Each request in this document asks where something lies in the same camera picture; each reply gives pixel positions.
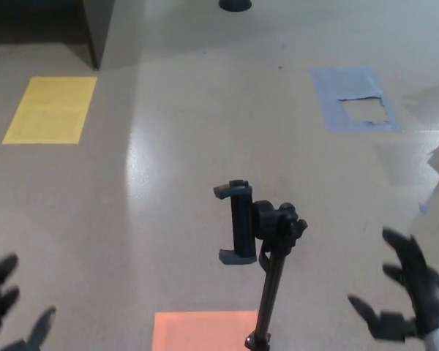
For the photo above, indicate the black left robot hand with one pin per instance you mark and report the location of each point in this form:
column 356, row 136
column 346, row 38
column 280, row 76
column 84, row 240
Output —
column 0, row 311

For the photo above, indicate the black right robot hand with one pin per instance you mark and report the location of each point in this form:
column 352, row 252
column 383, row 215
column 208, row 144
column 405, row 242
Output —
column 430, row 296

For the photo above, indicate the black telescopic phone stand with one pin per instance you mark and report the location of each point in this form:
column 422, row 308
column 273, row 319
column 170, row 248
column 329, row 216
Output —
column 241, row 226

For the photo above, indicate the orange floor rectangle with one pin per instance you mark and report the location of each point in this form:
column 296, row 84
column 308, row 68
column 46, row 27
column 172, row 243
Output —
column 201, row 331

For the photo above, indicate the yellow floor rectangle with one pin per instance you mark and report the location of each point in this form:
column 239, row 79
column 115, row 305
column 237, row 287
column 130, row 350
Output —
column 49, row 109

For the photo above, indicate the torn blue floor rectangle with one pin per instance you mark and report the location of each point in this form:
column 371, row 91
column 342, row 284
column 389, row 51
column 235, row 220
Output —
column 333, row 95

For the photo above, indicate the small blue tape scrap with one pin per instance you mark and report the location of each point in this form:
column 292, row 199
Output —
column 424, row 207

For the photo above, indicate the black round base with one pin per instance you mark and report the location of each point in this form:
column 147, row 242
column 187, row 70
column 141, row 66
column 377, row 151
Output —
column 235, row 4

